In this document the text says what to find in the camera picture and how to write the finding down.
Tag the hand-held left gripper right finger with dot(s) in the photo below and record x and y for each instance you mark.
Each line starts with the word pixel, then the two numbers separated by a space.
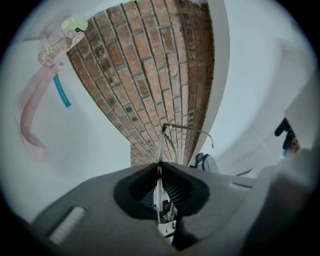
pixel 217 212

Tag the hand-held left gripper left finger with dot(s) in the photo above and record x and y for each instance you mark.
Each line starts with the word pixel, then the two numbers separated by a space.
pixel 100 212

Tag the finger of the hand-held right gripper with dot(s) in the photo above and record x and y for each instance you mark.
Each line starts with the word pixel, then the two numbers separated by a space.
pixel 207 163

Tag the thin wire-frame eyeglasses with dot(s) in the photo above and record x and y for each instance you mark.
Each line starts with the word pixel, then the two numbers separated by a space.
pixel 160 150

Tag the blue face mask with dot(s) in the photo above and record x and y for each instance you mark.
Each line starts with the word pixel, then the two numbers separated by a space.
pixel 283 153

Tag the person's head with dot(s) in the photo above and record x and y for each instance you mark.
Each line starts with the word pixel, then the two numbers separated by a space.
pixel 295 146

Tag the blue pen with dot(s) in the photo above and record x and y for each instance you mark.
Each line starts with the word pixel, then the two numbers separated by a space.
pixel 61 92

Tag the black head-worn camera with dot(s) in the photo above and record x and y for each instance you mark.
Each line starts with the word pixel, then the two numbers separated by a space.
pixel 281 128

